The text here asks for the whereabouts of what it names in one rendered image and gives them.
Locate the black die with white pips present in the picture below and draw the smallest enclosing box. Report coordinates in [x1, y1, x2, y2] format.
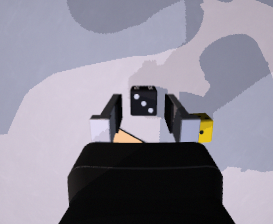
[130, 86, 157, 116]

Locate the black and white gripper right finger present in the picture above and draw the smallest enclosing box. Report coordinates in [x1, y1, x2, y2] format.
[164, 94, 201, 142]

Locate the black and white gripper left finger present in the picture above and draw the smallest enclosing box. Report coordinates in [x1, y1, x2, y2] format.
[89, 94, 123, 143]

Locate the peach flat mat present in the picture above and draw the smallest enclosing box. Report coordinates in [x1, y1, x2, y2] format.
[114, 129, 146, 143]

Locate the yellow die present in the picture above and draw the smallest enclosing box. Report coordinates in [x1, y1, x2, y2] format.
[190, 113, 213, 143]

